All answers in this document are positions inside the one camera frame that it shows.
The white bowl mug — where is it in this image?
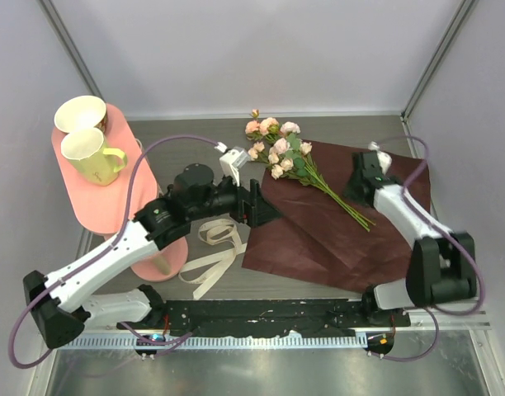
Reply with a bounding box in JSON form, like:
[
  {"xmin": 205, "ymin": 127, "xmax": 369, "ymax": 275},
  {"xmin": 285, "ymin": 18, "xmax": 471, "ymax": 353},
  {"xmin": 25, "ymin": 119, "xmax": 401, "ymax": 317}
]
[{"xmin": 54, "ymin": 95, "xmax": 108, "ymax": 134}]

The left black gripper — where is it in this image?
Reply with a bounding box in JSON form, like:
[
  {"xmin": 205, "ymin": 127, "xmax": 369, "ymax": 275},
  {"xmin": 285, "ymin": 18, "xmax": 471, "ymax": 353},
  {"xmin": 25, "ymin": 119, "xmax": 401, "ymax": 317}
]
[{"xmin": 189, "ymin": 169, "xmax": 281, "ymax": 229}]

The cream ribbon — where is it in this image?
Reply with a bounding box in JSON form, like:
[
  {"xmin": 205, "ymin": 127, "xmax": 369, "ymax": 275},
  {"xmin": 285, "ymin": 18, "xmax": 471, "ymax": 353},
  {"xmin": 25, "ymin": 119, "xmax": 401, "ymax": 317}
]
[{"xmin": 177, "ymin": 219, "xmax": 248, "ymax": 300}]

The pink flower bouquet red wrap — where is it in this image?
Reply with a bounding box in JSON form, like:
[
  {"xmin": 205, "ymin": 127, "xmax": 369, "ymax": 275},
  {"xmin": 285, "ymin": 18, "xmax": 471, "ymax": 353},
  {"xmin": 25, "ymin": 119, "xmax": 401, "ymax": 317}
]
[{"xmin": 244, "ymin": 109, "xmax": 374, "ymax": 231}]

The white slotted cable duct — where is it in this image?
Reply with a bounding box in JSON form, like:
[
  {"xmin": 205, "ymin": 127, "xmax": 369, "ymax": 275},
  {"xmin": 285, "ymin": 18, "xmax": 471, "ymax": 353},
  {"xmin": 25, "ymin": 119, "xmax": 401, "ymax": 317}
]
[{"xmin": 60, "ymin": 332, "xmax": 367, "ymax": 351}]

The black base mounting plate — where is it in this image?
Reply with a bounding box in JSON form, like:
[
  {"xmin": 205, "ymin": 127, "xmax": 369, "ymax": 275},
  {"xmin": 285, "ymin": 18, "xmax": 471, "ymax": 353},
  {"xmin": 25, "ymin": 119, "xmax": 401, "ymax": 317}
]
[{"xmin": 129, "ymin": 299, "xmax": 411, "ymax": 338}]

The dark red wrapping paper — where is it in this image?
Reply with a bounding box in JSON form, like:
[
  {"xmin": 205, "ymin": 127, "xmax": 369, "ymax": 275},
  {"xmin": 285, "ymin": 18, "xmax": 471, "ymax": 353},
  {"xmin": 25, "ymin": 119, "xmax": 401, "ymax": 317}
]
[{"xmin": 240, "ymin": 139, "xmax": 433, "ymax": 294}]

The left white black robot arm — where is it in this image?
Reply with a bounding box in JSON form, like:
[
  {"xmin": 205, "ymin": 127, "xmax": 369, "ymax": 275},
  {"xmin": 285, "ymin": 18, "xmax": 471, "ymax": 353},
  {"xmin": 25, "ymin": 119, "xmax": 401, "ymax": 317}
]
[{"xmin": 23, "ymin": 164, "xmax": 281, "ymax": 349}]

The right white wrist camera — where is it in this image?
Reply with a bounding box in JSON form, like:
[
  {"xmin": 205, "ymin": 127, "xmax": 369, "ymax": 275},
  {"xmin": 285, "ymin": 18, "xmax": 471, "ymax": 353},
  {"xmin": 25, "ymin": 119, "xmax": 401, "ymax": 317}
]
[{"xmin": 368, "ymin": 141, "xmax": 392, "ymax": 175}]

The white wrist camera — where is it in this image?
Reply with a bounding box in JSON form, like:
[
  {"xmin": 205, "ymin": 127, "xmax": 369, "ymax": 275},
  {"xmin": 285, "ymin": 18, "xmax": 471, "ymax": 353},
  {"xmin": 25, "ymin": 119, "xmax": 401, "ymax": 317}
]
[
  {"xmin": 215, "ymin": 142, "xmax": 252, "ymax": 186},
  {"xmin": 368, "ymin": 141, "xmax": 392, "ymax": 175}
]

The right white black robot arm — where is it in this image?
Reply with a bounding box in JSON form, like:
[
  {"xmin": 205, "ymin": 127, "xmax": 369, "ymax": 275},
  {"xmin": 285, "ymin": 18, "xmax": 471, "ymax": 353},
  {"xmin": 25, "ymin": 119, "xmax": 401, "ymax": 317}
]
[{"xmin": 343, "ymin": 150, "xmax": 478, "ymax": 326}]

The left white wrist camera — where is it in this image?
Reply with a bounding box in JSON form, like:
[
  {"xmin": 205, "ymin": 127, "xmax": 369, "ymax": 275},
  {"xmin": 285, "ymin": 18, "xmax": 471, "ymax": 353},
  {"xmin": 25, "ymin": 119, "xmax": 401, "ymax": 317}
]
[{"xmin": 215, "ymin": 142, "xmax": 252, "ymax": 186}]

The yellow green mug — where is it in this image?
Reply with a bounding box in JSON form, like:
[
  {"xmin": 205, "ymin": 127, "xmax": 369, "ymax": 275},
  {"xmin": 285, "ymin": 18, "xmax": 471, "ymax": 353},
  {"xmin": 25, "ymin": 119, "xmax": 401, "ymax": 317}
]
[{"xmin": 60, "ymin": 128, "xmax": 128, "ymax": 186}]

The pink tiered shelf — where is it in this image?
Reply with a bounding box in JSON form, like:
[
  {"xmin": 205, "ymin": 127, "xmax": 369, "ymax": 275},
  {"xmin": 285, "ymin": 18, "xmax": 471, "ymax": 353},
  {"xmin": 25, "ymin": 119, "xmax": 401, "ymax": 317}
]
[{"xmin": 51, "ymin": 104, "xmax": 188, "ymax": 282}]

